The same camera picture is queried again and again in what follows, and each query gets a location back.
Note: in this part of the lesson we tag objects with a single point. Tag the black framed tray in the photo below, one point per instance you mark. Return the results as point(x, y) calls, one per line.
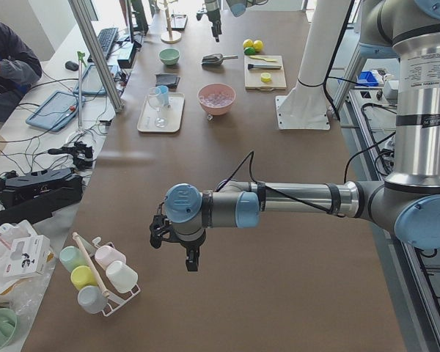
point(178, 22)

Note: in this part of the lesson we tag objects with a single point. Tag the wooden cup stand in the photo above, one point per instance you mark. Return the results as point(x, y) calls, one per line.
point(170, 36)

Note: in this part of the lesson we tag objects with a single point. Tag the yellow lemon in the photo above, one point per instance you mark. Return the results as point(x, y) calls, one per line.
point(258, 45)
point(248, 43)

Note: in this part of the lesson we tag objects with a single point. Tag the white cup on rack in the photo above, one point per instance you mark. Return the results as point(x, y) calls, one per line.
point(122, 277)

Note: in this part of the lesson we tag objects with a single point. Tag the pink cup on rack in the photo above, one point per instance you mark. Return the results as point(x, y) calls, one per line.
point(106, 254)

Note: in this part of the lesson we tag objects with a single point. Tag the pink bowl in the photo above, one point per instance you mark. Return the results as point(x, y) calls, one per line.
point(216, 87)

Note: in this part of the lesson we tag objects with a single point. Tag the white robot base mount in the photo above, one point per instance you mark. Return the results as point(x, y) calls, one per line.
point(306, 105)

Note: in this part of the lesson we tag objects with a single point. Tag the green cup on rack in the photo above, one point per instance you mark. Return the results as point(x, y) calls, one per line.
point(71, 257)

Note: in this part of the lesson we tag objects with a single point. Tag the yellow cup on rack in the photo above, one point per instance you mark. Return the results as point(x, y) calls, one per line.
point(82, 276)

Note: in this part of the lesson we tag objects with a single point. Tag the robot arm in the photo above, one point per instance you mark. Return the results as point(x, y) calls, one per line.
point(406, 203)
point(237, 7)

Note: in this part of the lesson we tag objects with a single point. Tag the clear wine glass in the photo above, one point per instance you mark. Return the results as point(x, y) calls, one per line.
point(154, 103)

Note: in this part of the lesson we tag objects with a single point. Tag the grey folded cloth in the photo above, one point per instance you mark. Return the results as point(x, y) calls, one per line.
point(167, 79)

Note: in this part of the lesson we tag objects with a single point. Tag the seated person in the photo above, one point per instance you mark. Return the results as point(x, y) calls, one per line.
point(19, 70)

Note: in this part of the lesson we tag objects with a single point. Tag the grey cup on rack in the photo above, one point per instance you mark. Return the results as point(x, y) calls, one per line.
point(91, 299)

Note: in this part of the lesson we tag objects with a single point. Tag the yellow plastic knife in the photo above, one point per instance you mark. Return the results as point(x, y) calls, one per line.
point(262, 58)

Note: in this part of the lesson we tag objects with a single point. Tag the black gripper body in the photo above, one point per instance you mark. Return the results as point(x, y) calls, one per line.
point(214, 16)
point(191, 245)

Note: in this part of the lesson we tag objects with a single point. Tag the steel muddler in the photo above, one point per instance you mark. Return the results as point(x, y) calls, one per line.
point(251, 66)

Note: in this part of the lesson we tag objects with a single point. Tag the half lemon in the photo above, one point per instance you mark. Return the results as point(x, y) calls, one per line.
point(265, 77)

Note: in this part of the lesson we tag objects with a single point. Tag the black keyboard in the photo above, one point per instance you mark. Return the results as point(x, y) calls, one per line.
point(107, 38)

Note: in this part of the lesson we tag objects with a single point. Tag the metal ice scoop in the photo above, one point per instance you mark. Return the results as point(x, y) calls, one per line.
point(216, 59)

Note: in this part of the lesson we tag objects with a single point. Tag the clear ice cubes pile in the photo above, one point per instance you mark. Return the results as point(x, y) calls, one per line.
point(216, 99)

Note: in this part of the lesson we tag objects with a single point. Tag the blue teach pendant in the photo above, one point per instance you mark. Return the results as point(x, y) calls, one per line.
point(91, 82)
point(55, 112)

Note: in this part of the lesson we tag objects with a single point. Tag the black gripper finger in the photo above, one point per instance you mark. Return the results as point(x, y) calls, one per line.
point(192, 259)

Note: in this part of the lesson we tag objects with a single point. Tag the green bowl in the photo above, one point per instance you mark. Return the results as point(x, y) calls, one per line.
point(169, 56)

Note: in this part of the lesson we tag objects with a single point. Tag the blue cup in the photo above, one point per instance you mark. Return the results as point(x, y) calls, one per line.
point(164, 94)

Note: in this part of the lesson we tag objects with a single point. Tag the wooden cutting board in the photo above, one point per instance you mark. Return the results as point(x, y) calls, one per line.
point(264, 72)

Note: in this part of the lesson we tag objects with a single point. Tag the green lime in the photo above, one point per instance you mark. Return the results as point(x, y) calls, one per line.
point(249, 51)

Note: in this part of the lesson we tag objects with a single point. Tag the cream serving tray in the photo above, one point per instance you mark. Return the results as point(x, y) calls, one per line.
point(172, 115)

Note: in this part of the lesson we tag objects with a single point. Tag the white wire rack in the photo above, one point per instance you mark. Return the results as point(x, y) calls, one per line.
point(116, 300)

